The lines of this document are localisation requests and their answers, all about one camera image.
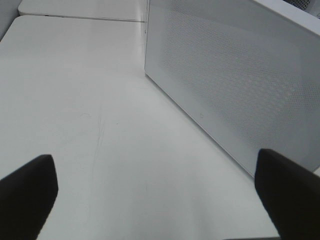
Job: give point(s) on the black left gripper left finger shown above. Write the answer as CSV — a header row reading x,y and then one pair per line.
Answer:
x,y
27,196

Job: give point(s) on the white microwave door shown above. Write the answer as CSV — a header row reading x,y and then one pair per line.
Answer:
x,y
246,71

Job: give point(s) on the white microwave oven body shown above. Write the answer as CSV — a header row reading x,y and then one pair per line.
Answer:
x,y
312,7

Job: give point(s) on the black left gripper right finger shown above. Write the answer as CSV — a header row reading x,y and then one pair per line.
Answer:
x,y
290,194

